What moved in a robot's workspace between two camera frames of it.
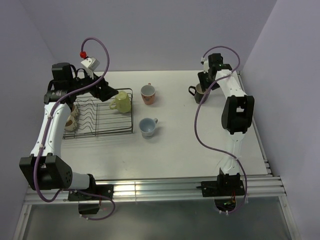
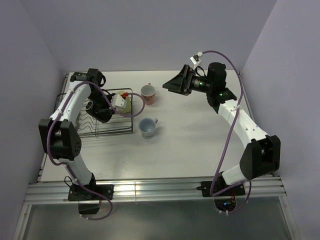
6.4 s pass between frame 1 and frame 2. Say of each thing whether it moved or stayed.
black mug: moved
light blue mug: stayed
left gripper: moved
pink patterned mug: stayed
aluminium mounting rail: stayed
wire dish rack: stayed
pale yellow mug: stayed
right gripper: moved
